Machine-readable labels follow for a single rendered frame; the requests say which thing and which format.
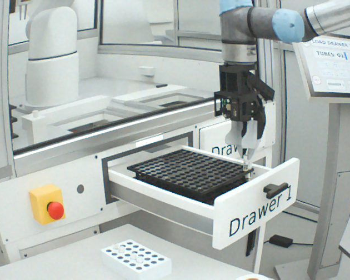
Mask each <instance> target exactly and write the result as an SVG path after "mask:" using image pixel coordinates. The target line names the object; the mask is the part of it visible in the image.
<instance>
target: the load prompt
mask: <svg viewBox="0 0 350 280"><path fill-rule="evenodd" d="M310 42H311V45H312V46H316V47H326V48H335V49H343V50H349V51H350V41H345V40H340V39H332V38H323V37H316V38H314V39H313V40H311V41H310Z"/></svg>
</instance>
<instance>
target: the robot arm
mask: <svg viewBox="0 0 350 280"><path fill-rule="evenodd" d="M219 17H220V24H221V39H222V43H221V45H222V59H223V60H224V61H225V62H224V64H221V65H219V84H220V91H216V92H214V116H215V117H217V116H221V115H223V116H224V118H230V120H231V130H230V131H229V132H228V133H227V134H226V136H225V143H226V144H227V145H236V147H237V150H238V153H239V155H240V157H241V158H243V155H245V154H246V151H247V148H248V160H250V159H251V158H252V157H253V155H254V154H255V152H256V150H257V148H258V146H259V143H260V140H261V138H262V136H263V132H264V129H265V126H266V113H265V106H263V102H262V100H264V101H267V100H270V101H272V100H273V97H274V93H275V91H274V90H273V89H272V88H271V87H270V86H268V85H267V84H266V83H264V82H263V81H262V80H261V79H259V78H258V77H257V76H255V75H254V74H253V73H252V72H250V71H253V70H256V69H257V66H256V63H255V62H256V61H257V55H256V38H259V39H269V40H274V41H283V42H286V43H299V42H309V41H311V40H313V39H314V38H316V37H319V36H322V35H324V34H327V33H331V32H334V31H338V30H340V29H344V28H347V27H350V0H330V1H326V2H323V3H320V4H317V5H314V6H311V7H308V8H304V9H301V10H298V11H292V10H289V9H285V8H281V9H278V8H263V7H254V6H253V5H252V1H251V0H220V1H219ZM216 98H220V108H219V110H218V111H217V106H216ZM222 99H223V100H222ZM222 105H223V107H222ZM252 118H253V119H252ZM246 129H247V132H246Z"/></svg>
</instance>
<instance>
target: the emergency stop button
mask: <svg viewBox="0 0 350 280"><path fill-rule="evenodd" d="M48 213H49V216H50V217H51V218H53V219H54V220H59V219H61V218H62V217H63V215H64V208H63V206H62V204H61V203H59V202H52V203H51V204H50V205H49V207H48Z"/></svg>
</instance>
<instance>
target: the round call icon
mask: <svg viewBox="0 0 350 280"><path fill-rule="evenodd" d="M311 78H312V82H313V85H323V84H322V80H321V77H320V75H315V74H311Z"/></svg>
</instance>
